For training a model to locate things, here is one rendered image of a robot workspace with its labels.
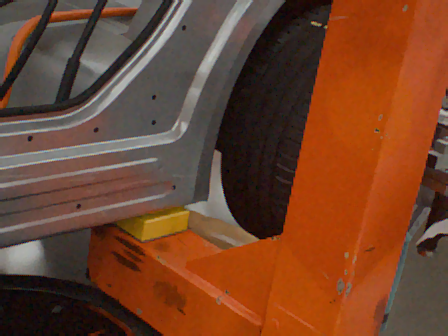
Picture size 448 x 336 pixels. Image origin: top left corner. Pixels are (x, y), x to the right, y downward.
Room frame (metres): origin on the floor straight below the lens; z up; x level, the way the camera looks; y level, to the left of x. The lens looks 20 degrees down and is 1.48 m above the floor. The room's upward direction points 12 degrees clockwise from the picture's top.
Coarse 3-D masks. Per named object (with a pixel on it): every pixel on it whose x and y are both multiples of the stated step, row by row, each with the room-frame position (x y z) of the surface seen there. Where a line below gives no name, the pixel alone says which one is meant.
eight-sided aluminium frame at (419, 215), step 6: (444, 96) 2.11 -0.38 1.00; (444, 102) 2.12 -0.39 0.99; (444, 108) 2.13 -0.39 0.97; (438, 132) 2.14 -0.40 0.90; (444, 132) 2.16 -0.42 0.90; (438, 138) 2.14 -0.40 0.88; (432, 144) 2.15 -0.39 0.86; (414, 204) 2.11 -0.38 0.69; (420, 210) 2.07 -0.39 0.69; (426, 210) 2.09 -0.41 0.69; (414, 216) 2.06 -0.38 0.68; (420, 216) 2.06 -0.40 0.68; (414, 222) 2.04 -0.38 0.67; (420, 222) 2.07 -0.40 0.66; (408, 228) 2.03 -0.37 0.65; (414, 228) 2.05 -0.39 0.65
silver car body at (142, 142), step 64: (0, 0) 2.06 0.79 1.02; (64, 0) 2.14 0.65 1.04; (128, 0) 2.28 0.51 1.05; (192, 0) 1.63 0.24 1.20; (256, 0) 1.74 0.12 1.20; (0, 64) 1.80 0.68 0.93; (64, 64) 1.70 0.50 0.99; (128, 64) 1.55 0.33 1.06; (192, 64) 1.65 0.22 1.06; (0, 128) 1.33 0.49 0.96; (64, 128) 1.41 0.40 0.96; (128, 128) 1.53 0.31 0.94; (192, 128) 1.64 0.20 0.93; (0, 192) 1.29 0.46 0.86; (64, 192) 1.40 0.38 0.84; (128, 192) 1.53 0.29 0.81; (192, 192) 1.67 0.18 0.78
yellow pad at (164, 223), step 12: (144, 216) 1.60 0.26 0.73; (156, 216) 1.61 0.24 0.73; (168, 216) 1.63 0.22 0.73; (180, 216) 1.65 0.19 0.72; (120, 228) 1.61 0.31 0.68; (132, 228) 1.59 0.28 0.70; (144, 228) 1.57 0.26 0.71; (156, 228) 1.60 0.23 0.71; (168, 228) 1.63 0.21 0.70; (180, 228) 1.66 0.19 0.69; (144, 240) 1.57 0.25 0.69
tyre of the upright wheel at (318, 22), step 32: (288, 32) 1.95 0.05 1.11; (320, 32) 1.92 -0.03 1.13; (256, 64) 1.89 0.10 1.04; (288, 64) 1.86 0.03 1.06; (256, 96) 1.84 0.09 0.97; (288, 96) 1.80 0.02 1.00; (256, 128) 1.80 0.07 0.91; (288, 128) 1.76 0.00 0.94; (224, 160) 1.85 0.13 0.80; (256, 160) 1.78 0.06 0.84; (288, 160) 1.73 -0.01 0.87; (224, 192) 1.87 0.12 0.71; (256, 192) 1.79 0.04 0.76; (288, 192) 1.73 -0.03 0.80; (256, 224) 1.84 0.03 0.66
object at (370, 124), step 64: (384, 0) 1.28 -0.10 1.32; (320, 64) 1.34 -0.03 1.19; (384, 64) 1.26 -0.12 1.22; (320, 128) 1.32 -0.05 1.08; (384, 128) 1.25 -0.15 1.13; (320, 192) 1.30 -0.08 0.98; (384, 192) 1.27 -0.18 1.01; (320, 256) 1.28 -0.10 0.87; (384, 256) 1.32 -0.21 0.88; (320, 320) 1.26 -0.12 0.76
